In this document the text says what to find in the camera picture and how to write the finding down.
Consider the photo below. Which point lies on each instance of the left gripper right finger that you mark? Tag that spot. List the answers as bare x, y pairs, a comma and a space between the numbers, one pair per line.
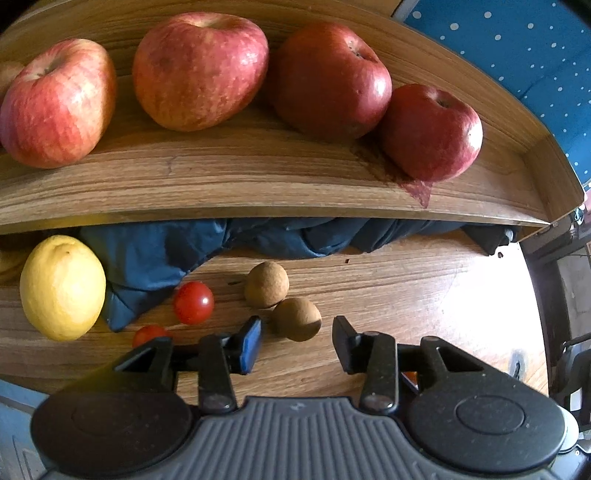
374, 354

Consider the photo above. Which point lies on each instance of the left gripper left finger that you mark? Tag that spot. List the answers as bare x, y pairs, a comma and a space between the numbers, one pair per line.
220, 356

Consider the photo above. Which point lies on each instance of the red cherry tomato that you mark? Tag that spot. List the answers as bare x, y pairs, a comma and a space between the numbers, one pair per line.
148, 333
193, 303

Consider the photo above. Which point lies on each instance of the brown longan fruit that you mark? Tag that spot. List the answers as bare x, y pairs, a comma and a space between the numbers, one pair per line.
297, 319
266, 285

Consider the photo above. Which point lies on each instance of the yellow lemon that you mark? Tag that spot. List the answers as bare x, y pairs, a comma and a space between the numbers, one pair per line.
62, 288

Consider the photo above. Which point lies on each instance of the dark blue cloth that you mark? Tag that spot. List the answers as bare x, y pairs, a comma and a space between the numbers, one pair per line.
145, 262

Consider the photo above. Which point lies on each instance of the dark red apple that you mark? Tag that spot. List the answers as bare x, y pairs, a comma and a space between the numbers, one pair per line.
432, 135
328, 83

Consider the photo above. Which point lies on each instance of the bananas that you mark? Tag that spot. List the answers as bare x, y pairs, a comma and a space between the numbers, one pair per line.
15, 249

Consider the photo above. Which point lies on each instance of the pale red apple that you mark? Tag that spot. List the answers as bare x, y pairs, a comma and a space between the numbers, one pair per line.
197, 69
60, 105

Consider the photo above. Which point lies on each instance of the blue dotted fabric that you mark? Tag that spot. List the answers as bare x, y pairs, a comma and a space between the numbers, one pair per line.
538, 50

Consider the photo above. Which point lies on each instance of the left kiwi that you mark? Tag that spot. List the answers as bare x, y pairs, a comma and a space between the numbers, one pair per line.
9, 70

